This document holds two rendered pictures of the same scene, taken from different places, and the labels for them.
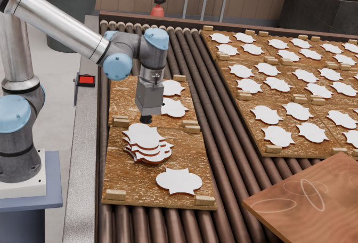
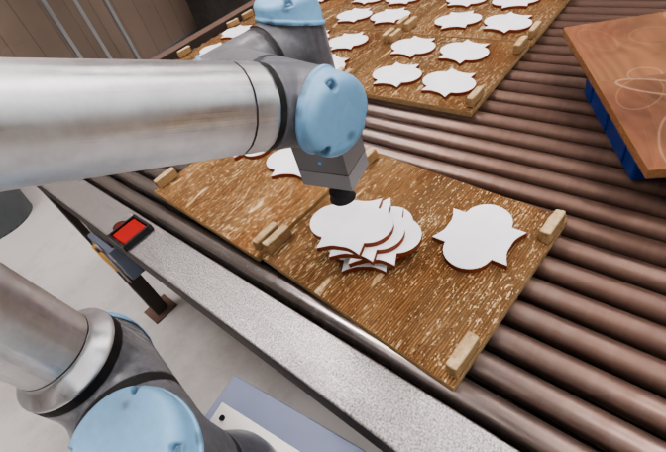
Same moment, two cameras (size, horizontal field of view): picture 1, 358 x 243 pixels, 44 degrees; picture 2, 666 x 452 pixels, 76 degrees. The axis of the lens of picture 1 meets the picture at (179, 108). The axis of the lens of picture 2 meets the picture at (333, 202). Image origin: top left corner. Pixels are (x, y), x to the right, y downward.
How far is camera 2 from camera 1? 93 cm
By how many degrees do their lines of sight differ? 24
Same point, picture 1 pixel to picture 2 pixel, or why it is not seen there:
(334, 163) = (591, 42)
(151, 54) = (311, 52)
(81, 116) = (199, 286)
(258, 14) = (172, 36)
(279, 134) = (446, 79)
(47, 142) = not seen: hidden behind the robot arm
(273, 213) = not seen: outside the picture
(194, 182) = (495, 216)
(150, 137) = (364, 216)
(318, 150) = (500, 60)
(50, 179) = (296, 439)
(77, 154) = (287, 352)
